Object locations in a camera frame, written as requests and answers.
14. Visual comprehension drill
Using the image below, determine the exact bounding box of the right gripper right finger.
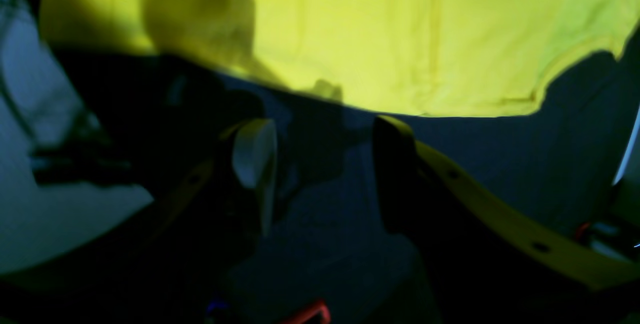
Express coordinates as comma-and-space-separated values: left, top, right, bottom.
372, 115, 639, 292

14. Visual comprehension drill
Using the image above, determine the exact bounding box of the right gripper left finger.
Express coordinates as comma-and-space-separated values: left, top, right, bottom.
127, 118, 278, 263

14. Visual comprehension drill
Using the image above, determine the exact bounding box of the yellow t-shirt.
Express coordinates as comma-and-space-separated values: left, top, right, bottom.
39, 0, 639, 117

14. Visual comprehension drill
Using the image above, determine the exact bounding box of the black table cloth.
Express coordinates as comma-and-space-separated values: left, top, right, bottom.
54, 33, 639, 324

